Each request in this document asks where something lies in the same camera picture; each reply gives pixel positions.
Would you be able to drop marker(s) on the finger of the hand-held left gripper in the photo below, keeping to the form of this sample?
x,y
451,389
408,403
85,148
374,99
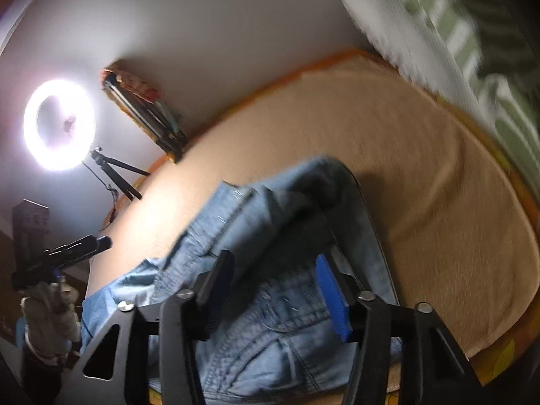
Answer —
x,y
80,251

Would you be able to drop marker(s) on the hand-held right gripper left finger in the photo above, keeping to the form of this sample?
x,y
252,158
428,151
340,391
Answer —
x,y
219,287

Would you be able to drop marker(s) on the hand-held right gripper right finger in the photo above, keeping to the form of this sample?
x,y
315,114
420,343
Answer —
x,y
333,299

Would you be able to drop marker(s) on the blue denim pants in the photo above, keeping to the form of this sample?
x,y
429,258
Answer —
x,y
261,228

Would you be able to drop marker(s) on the person's left forearm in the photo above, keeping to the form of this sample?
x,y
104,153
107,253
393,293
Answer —
x,y
40,375

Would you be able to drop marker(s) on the person's left hand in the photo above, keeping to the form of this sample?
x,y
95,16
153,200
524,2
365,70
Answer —
x,y
50,316

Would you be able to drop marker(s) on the small black tripod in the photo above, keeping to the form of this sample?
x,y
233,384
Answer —
x,y
103,161

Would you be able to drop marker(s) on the beige blanket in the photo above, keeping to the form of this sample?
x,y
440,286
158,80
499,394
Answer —
x,y
422,177

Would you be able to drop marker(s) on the orange patterned bedsheet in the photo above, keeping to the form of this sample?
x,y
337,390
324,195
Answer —
x,y
502,358

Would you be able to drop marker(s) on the white curtain with green leaves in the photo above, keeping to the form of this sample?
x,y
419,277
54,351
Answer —
x,y
379,8

